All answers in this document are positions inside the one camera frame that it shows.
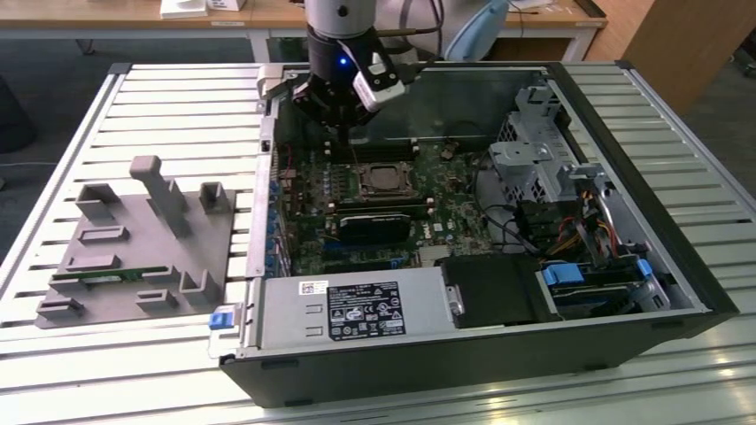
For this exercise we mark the metal drive cage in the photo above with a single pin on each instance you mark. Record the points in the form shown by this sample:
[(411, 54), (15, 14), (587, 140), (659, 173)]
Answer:
[(531, 155)]

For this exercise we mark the grey parts rack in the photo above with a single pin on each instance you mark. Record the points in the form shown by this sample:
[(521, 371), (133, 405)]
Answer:
[(141, 248)]

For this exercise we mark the thin metal locking lever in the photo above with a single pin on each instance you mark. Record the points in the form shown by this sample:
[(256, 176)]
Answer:
[(355, 156)]

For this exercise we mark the silver CPU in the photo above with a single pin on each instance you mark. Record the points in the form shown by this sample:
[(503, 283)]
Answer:
[(385, 178)]

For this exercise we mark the white box with blue print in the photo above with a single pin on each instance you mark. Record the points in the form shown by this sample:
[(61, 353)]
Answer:
[(227, 4)]

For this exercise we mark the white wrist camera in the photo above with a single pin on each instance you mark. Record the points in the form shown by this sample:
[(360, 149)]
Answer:
[(377, 95)]

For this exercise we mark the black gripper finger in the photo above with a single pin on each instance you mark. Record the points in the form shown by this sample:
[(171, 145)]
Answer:
[(313, 104), (361, 117)]

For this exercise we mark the blue plastic tab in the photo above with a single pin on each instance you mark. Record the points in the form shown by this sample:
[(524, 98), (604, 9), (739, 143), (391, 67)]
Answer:
[(643, 270)]

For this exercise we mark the black graphics card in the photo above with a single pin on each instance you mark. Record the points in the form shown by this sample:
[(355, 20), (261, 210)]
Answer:
[(372, 228)]

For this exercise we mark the blue case latch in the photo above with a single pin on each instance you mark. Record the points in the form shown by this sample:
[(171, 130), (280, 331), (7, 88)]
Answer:
[(221, 321)]

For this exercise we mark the black PC case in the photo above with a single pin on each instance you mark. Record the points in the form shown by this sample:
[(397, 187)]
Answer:
[(472, 376)]

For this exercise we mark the black RAM slot bank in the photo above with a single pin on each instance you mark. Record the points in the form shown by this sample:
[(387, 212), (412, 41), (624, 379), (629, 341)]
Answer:
[(384, 152), (377, 206)]

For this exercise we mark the silver power supply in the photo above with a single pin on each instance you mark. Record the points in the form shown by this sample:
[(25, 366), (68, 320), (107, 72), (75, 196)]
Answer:
[(283, 319)]

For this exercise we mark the black plastic shroud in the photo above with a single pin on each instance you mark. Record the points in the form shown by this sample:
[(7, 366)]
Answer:
[(501, 288)]

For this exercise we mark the wooden desk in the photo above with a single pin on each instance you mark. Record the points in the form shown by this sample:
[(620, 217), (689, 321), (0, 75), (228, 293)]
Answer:
[(117, 20)]

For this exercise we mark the hard disk in blue carrier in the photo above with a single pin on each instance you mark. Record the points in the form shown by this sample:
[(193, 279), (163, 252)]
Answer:
[(561, 276)]

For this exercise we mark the silver chipset heatsink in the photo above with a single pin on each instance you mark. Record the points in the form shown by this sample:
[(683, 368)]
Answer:
[(433, 256)]

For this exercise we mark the green motherboard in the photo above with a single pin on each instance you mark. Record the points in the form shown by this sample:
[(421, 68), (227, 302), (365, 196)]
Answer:
[(460, 221)]

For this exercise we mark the CPU socket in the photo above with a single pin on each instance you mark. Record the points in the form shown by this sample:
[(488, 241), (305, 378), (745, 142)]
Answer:
[(387, 197)]

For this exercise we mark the wooden cabinet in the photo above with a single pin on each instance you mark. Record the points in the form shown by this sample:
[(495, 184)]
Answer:
[(679, 44)]

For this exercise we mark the green RAM stick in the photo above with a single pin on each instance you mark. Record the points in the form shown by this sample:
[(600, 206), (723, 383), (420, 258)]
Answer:
[(107, 276)]

